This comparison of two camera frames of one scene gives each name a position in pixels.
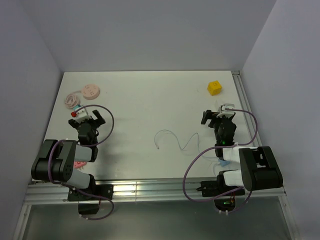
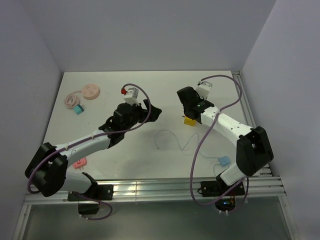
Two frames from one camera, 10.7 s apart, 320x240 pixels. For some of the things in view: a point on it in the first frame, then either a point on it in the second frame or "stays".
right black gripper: (207, 115) -> (200, 99)
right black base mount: (224, 202) stays
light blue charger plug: (224, 162) stays
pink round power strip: (90, 91) stays
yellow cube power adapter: (214, 87) -> (189, 121)
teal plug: (77, 106) stays
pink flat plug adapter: (79, 165) stays
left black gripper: (100, 119) -> (154, 113)
